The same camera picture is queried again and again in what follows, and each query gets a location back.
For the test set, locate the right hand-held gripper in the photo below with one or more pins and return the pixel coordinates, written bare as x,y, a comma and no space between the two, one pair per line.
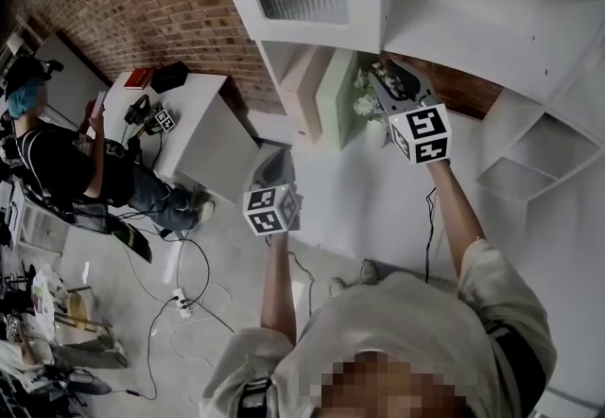
425,132

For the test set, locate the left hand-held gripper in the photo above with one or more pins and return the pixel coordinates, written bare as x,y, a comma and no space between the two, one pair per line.
264,213

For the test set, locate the person's left forearm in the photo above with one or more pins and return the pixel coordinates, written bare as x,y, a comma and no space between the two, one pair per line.
279,288

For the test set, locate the person's right forearm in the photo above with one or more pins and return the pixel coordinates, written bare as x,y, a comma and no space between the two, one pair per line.
454,217

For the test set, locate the white desk with hutch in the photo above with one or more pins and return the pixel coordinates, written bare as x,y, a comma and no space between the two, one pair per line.
359,198

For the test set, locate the pale flower bouquet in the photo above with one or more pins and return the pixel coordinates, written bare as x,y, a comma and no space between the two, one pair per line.
364,104

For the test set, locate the white vase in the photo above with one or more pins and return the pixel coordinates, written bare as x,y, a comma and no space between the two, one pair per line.
383,134

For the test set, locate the pale green book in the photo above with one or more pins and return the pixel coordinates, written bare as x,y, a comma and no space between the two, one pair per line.
335,99

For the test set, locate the beige book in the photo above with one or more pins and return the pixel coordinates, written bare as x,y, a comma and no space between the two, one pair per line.
302,109

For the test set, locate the person's shoe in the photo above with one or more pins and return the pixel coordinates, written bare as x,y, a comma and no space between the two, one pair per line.
368,272
338,286

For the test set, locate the white side table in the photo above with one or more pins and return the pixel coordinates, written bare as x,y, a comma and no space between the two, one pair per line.
203,123

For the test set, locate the white power strip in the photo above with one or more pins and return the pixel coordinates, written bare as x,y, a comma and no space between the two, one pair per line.
182,303

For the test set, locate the black oblong case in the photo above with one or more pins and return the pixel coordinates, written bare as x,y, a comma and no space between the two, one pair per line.
132,238

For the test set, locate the black box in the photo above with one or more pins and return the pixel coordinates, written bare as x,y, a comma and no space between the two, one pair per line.
169,78

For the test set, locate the person's beige shirt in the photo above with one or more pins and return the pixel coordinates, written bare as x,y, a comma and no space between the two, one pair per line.
402,312

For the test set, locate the red book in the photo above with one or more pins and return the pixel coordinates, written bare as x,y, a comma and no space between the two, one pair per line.
139,79

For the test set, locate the wooden stool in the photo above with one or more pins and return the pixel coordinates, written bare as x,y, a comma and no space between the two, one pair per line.
78,312

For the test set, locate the paper covered table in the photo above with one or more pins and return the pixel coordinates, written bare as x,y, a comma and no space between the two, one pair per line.
45,302

